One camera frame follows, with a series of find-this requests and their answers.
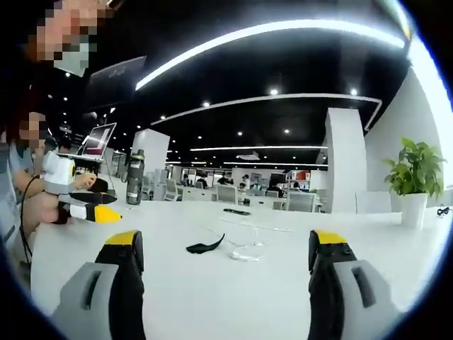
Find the white plant pot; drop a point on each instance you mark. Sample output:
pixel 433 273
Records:
pixel 414 209

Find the flat black object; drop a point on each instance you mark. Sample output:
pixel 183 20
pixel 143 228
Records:
pixel 236 211

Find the dark monitor screen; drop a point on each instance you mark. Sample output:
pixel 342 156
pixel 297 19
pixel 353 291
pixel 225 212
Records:
pixel 113 79

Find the person's left hand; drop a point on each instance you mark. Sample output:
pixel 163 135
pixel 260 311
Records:
pixel 44 209

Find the dark grey water bottle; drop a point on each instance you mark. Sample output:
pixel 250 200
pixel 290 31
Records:
pixel 135 180

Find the silver open laptop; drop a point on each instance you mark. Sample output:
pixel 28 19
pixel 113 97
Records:
pixel 97 140

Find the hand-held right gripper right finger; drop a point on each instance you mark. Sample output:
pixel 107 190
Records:
pixel 357 304

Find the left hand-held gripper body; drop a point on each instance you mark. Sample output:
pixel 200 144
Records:
pixel 56 173

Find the black rounded object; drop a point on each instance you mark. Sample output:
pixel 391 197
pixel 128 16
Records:
pixel 101 186

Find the white desktop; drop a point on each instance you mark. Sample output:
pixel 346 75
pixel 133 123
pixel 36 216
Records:
pixel 219 294

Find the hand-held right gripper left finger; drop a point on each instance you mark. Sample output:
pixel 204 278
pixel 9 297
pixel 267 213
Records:
pixel 88 301

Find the green leafy plant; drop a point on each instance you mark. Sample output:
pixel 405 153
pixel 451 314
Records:
pixel 415 166

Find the long curved ceiling light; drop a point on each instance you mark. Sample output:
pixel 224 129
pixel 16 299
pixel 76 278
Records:
pixel 269 39

